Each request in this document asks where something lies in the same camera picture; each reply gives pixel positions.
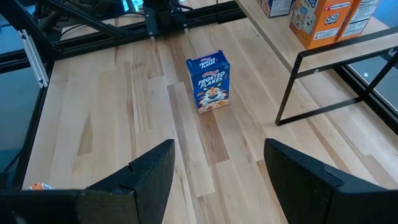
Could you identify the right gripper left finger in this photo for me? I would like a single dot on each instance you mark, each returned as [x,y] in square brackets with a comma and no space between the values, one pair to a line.
[146,193]

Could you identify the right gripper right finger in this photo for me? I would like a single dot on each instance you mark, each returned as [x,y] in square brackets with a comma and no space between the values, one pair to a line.
[311,193]

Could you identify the blue Frosted Flakes cereal box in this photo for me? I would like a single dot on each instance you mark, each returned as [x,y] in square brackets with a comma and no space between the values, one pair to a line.
[211,87]
[276,6]

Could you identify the wooden shelf black metal frame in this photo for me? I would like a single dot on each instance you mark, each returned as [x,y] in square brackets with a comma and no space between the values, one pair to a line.
[280,37]

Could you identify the silver metal bracket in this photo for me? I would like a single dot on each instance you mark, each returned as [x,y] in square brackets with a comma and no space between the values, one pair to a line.
[34,59]

